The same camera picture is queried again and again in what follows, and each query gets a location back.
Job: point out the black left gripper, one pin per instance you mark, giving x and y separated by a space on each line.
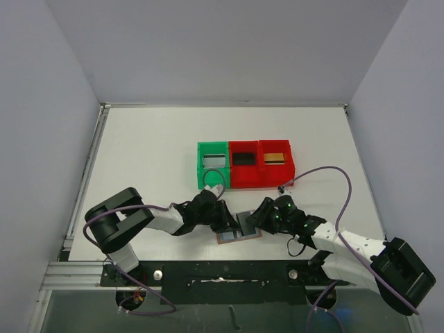
221 216

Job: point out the black card in bin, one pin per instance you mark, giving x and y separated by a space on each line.
243 159

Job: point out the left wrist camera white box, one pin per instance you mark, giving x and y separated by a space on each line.
217 190

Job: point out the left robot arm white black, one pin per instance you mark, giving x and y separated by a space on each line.
112 224

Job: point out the right red plastic bin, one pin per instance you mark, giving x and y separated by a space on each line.
276 175

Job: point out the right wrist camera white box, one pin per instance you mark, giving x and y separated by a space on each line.
282 190

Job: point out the dark grey card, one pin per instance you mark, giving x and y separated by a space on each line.
247 229

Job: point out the green plastic bin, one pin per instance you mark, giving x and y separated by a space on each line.
212 177

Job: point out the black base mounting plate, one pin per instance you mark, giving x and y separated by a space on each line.
232 282

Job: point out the gold card in bin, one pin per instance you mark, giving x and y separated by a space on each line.
274 158

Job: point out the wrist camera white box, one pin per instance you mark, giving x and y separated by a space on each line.
217 190
282 190

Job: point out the red plastic bin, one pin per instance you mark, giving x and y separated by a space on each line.
276 175
244 176

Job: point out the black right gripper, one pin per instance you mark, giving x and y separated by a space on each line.
262 215

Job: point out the middle red plastic bin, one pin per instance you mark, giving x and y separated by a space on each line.
244 176

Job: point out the brown leather card holder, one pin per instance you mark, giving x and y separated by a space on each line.
235 236

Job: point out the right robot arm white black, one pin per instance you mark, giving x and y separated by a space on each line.
390 268

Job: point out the aluminium front rail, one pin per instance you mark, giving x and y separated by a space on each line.
104 275

